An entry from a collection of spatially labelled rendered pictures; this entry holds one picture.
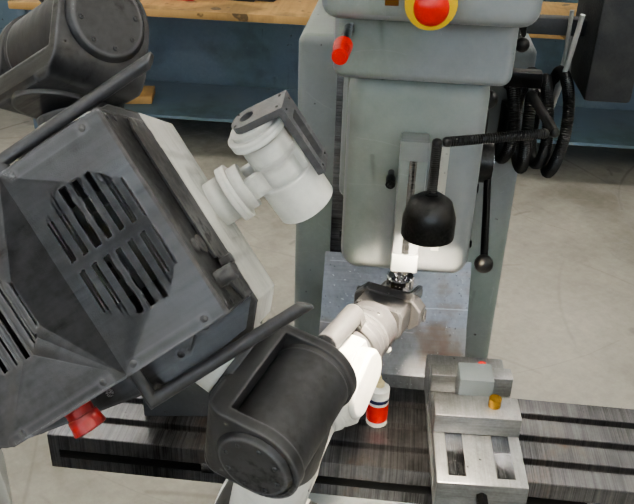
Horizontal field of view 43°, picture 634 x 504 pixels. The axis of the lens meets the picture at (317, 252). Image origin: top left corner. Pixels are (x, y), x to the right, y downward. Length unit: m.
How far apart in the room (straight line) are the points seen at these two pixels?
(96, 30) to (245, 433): 0.40
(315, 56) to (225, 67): 4.13
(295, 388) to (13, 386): 0.26
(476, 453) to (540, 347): 2.08
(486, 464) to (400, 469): 0.16
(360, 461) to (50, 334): 0.89
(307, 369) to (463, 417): 0.65
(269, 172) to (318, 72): 0.82
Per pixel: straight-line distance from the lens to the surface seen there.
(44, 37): 0.84
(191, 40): 5.75
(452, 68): 1.11
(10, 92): 0.87
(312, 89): 1.65
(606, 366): 3.49
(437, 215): 1.07
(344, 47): 0.98
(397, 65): 1.11
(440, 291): 1.80
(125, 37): 0.83
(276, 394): 0.81
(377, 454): 1.52
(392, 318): 1.29
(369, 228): 1.24
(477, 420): 1.46
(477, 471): 1.42
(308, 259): 1.81
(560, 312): 3.76
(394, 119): 1.17
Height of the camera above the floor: 1.96
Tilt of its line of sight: 29 degrees down
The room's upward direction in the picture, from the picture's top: 2 degrees clockwise
